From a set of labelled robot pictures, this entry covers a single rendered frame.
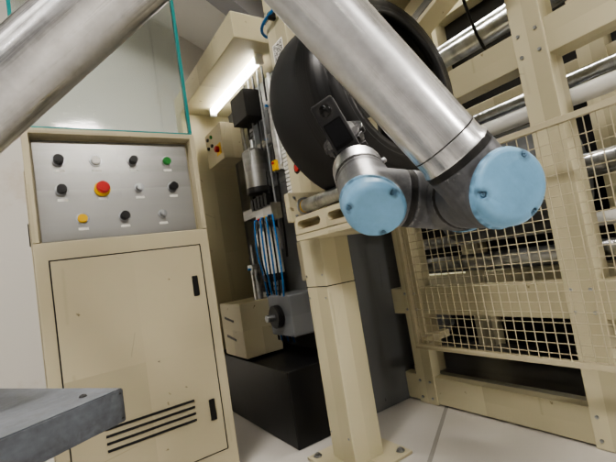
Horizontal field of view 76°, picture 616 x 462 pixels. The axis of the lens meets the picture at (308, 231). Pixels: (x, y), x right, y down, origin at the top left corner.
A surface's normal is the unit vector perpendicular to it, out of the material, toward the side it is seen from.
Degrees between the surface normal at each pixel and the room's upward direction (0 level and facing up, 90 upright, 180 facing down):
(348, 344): 90
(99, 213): 90
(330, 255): 90
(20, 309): 90
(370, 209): 124
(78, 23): 120
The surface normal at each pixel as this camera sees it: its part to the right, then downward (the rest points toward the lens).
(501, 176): 0.15, 0.05
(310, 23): -0.55, 0.57
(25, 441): 0.88, -0.18
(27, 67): 0.45, 0.37
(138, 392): 0.54, -0.15
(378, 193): -0.04, 0.51
